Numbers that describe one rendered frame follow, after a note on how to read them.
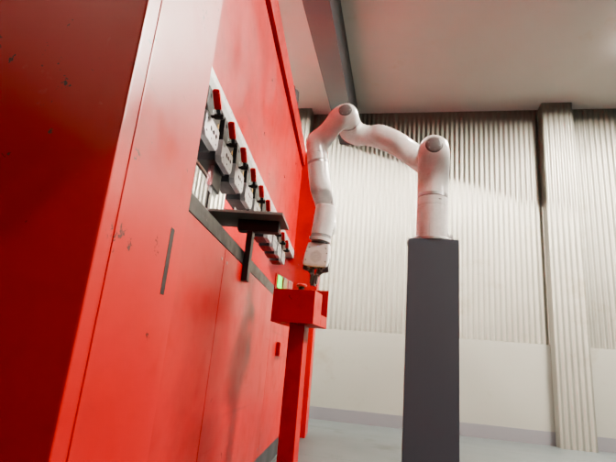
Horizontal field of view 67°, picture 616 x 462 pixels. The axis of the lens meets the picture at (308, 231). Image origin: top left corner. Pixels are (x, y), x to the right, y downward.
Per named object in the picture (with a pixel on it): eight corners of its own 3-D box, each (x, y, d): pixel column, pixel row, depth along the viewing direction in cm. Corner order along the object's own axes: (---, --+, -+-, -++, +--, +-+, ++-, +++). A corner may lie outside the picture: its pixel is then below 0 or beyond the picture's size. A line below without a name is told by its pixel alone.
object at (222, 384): (17, 781, 58) (140, 161, 80) (-138, 752, 60) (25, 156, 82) (291, 436, 345) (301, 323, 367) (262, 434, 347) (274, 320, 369)
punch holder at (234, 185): (233, 181, 182) (238, 143, 186) (212, 181, 182) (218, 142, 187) (241, 195, 196) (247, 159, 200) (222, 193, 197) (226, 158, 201)
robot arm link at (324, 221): (313, 238, 196) (309, 232, 187) (319, 208, 199) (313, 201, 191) (333, 240, 194) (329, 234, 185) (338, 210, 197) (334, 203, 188)
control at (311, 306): (313, 324, 165) (316, 273, 170) (269, 321, 170) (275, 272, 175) (325, 329, 184) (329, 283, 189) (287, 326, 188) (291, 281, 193)
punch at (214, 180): (210, 190, 165) (214, 165, 168) (204, 190, 165) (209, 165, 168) (217, 200, 175) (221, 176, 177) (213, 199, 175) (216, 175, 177)
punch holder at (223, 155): (220, 159, 162) (226, 116, 167) (196, 159, 163) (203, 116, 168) (230, 176, 177) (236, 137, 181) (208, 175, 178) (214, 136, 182)
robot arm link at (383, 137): (441, 170, 182) (439, 186, 197) (455, 145, 184) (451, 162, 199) (330, 126, 198) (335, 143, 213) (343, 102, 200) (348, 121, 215)
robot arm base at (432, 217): (455, 251, 187) (455, 207, 192) (460, 238, 169) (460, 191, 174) (406, 249, 190) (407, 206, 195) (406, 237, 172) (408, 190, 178)
